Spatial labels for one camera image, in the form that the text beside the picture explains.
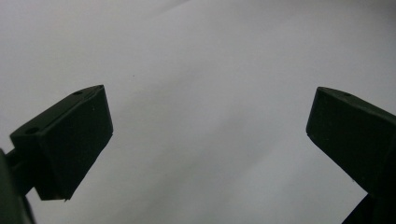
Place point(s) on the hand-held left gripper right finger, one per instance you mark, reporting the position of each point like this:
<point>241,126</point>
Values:
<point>355,137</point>

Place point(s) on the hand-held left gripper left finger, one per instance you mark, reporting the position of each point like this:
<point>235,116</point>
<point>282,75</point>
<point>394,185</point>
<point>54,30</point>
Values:
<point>68,140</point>

